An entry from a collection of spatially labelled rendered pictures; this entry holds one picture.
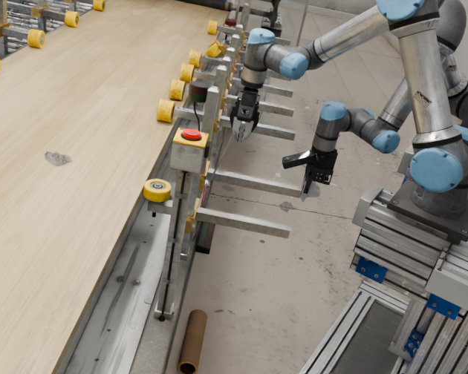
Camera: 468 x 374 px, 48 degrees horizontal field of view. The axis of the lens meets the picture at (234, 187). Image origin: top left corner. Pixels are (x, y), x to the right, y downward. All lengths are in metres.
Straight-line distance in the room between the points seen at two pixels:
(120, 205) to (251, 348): 1.14
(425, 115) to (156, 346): 0.86
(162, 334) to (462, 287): 0.77
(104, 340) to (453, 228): 0.97
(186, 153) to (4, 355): 0.52
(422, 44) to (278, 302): 1.65
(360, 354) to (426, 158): 1.11
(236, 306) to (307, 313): 0.35
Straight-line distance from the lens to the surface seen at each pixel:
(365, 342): 2.30
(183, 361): 2.18
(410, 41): 1.34
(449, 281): 1.47
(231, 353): 2.35
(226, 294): 2.61
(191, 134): 1.13
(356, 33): 1.55
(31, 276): 1.23
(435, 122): 1.34
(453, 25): 1.66
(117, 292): 1.61
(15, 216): 1.41
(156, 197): 1.54
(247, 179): 1.78
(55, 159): 1.65
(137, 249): 1.77
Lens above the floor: 1.69
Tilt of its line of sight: 29 degrees down
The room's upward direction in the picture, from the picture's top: 12 degrees clockwise
